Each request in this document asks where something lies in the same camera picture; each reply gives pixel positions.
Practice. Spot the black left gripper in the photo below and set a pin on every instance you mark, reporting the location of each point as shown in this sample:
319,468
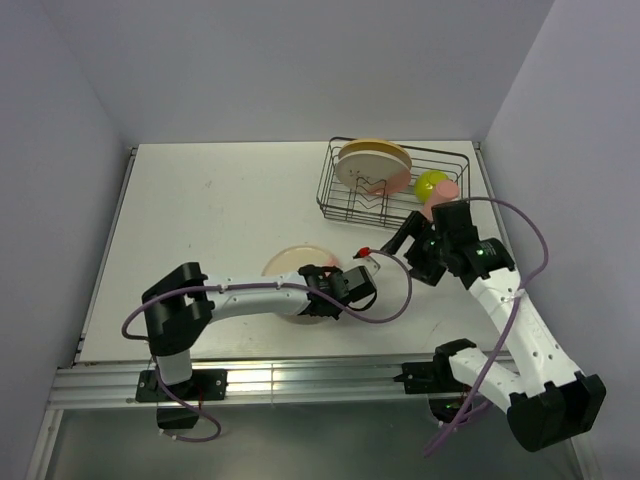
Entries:
334,270

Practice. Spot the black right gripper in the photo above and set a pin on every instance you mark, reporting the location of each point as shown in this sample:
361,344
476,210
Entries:
429,274

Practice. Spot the green ceramic bowl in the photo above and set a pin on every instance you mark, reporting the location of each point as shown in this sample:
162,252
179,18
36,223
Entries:
426,182

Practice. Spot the pink cup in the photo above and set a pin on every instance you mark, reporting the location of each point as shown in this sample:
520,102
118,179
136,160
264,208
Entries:
443,192

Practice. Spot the pink cream plate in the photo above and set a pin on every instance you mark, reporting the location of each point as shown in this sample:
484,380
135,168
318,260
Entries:
372,173
291,259

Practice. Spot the yellow cream plate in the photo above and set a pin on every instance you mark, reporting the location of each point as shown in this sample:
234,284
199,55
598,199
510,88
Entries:
377,145

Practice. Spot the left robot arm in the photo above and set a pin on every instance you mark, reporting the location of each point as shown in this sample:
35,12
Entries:
178,309

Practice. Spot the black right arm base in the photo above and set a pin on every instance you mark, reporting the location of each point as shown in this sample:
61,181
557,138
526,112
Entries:
424,378

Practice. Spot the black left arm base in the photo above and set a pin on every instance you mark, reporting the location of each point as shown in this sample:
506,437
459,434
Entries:
204,385

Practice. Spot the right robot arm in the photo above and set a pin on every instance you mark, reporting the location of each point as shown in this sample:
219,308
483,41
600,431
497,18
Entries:
548,399

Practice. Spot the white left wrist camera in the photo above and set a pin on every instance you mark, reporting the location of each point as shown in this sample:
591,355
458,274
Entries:
371,264

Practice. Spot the wire dish rack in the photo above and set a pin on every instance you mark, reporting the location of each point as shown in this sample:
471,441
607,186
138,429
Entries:
339,203

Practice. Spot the aluminium table rail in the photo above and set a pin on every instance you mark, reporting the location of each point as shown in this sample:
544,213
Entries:
270,381

